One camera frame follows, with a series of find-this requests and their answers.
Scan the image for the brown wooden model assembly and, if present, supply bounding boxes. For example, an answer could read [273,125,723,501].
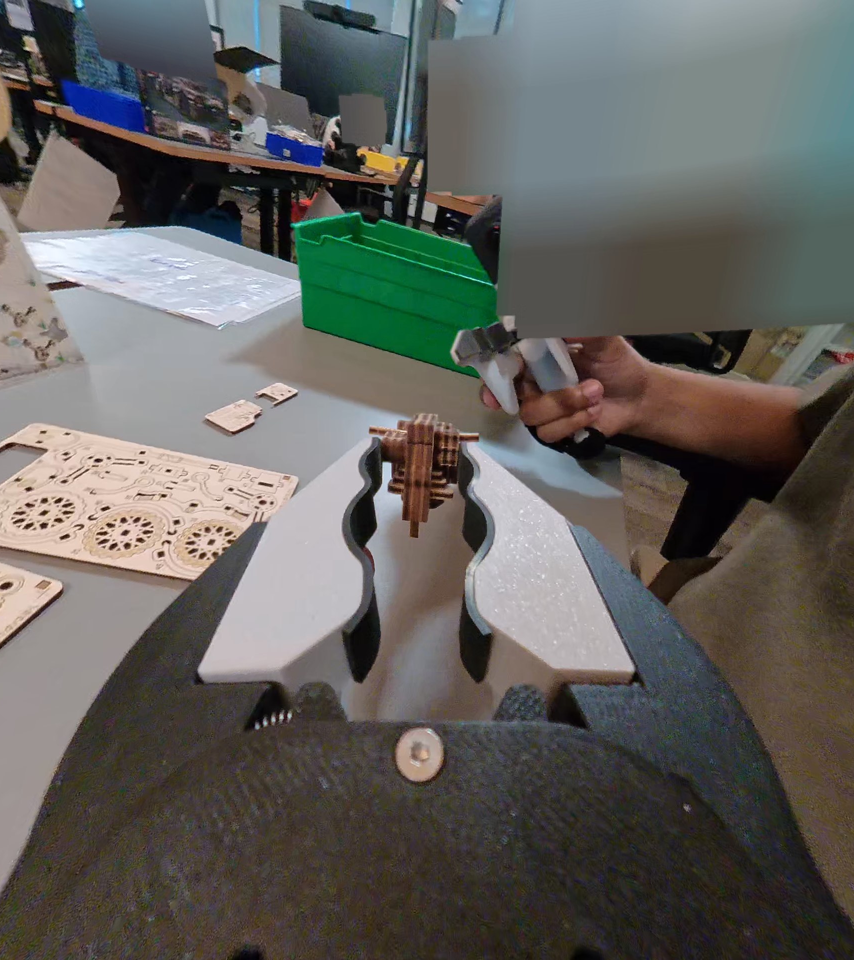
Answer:
[367,412,482,540]

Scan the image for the green plastic bin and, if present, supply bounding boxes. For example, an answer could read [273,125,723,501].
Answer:
[292,212,503,376]

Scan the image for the person's right hand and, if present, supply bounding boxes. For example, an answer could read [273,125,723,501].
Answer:
[481,335,656,447]

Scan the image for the wooden puzzle sheet large gears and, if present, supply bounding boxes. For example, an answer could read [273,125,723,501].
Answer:
[0,423,300,582]

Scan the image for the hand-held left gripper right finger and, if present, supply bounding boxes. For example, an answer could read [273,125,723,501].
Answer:
[459,444,639,687]

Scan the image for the person's right forearm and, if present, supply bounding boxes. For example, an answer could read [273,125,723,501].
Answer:
[640,356,810,455]

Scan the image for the brown wooden table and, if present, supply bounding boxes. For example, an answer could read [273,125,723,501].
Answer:
[3,75,488,256]

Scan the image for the black chair frame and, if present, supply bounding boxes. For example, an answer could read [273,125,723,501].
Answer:
[607,431,784,562]

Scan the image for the small engraved wooden piece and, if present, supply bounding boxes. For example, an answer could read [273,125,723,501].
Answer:
[204,399,265,435]

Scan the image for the white cardboard sheet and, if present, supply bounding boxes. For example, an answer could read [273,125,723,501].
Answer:
[16,135,122,234]

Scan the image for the blue plastic bin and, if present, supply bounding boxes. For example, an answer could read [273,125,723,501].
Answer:
[61,78,146,134]
[265,131,325,168]

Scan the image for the printed cardboard box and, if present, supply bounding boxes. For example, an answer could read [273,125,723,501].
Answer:
[138,71,233,149]

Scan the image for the person's brown shirt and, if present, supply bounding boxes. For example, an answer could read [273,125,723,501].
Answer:
[648,322,854,960]

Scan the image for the black monitor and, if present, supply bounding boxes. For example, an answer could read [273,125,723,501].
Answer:
[279,6,409,125]

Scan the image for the clear plastic sleeve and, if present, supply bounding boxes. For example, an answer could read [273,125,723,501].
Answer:
[22,228,302,329]

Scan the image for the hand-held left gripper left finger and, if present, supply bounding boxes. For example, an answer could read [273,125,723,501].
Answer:
[196,438,384,687]

